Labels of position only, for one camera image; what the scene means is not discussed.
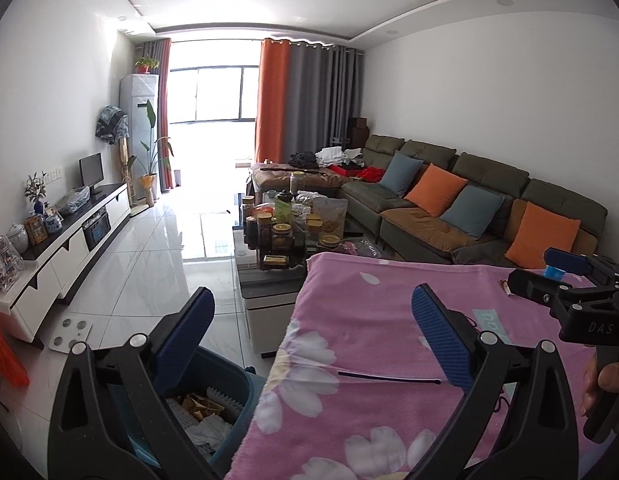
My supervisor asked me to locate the white tissue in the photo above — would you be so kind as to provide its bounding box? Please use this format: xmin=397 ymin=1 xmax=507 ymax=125
xmin=185 ymin=415 xmax=232 ymax=458

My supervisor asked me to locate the teal plastic trash bin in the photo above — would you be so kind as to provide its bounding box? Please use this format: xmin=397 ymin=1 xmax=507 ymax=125
xmin=101 ymin=339 xmax=264 ymax=479

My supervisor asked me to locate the person's right hand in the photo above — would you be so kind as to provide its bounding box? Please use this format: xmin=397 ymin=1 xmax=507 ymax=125
xmin=579 ymin=356 xmax=619 ymax=416

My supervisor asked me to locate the blue paper cup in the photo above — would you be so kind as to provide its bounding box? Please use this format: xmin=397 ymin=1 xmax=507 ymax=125
xmin=544 ymin=266 xmax=565 ymax=282

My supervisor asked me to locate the brown foil wrapper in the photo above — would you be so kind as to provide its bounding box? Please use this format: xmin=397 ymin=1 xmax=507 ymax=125
xmin=500 ymin=280 xmax=512 ymax=297

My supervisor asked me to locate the orange cushion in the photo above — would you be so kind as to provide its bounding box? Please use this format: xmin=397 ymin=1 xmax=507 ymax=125
xmin=505 ymin=203 xmax=581 ymax=270
xmin=405 ymin=165 xmax=468 ymax=217

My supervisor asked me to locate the blue grey cushion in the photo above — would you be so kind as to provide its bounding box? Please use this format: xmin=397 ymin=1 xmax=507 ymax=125
xmin=379 ymin=151 xmax=423 ymax=196
xmin=439 ymin=185 xmax=505 ymax=240

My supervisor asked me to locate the pink floral tablecloth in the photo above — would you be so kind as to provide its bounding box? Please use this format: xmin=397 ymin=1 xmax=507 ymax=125
xmin=224 ymin=250 xmax=606 ymax=480

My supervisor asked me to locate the white bathroom scale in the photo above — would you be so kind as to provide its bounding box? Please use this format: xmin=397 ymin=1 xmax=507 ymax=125
xmin=48 ymin=315 xmax=93 ymax=354

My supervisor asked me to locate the green sectional sofa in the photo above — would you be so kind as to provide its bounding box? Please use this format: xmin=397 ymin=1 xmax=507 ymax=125
xmin=341 ymin=134 xmax=608 ymax=268

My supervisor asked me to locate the dark glass coffee table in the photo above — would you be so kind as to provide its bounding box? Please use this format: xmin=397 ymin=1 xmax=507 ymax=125
xmin=230 ymin=188 xmax=381 ymax=361

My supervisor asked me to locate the white black TV cabinet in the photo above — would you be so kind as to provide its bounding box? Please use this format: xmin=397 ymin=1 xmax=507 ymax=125
xmin=0 ymin=183 xmax=131 ymax=342

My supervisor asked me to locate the orange plastic bag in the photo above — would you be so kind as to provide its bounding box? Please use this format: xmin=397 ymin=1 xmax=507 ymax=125
xmin=0 ymin=332 xmax=30 ymax=388

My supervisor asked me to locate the tall potted plant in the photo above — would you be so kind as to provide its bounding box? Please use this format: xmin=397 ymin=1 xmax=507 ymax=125
xmin=127 ymin=100 xmax=174 ymax=208

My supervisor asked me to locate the framed picture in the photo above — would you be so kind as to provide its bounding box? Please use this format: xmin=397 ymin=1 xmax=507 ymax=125
xmin=24 ymin=214 xmax=48 ymax=246

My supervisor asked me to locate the white ceramic jar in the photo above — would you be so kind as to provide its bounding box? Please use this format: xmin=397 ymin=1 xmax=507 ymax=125
xmin=7 ymin=223 xmax=30 ymax=254

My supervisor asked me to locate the black computer monitor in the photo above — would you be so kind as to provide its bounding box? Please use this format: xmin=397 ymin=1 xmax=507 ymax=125
xmin=78 ymin=153 xmax=104 ymax=196

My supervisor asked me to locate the small plant blue vase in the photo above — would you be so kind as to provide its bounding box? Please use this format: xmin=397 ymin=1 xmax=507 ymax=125
xmin=24 ymin=172 xmax=47 ymax=216

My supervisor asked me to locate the orange curtain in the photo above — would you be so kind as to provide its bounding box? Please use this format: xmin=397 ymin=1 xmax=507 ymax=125
xmin=254 ymin=39 xmax=291 ymax=162

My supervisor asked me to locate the white standing air conditioner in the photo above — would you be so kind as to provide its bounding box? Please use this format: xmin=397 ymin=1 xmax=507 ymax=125
xmin=119 ymin=74 xmax=159 ymax=200

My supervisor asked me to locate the grey curtain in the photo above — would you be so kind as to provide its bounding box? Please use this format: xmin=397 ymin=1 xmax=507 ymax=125
xmin=284 ymin=41 xmax=364 ymax=158

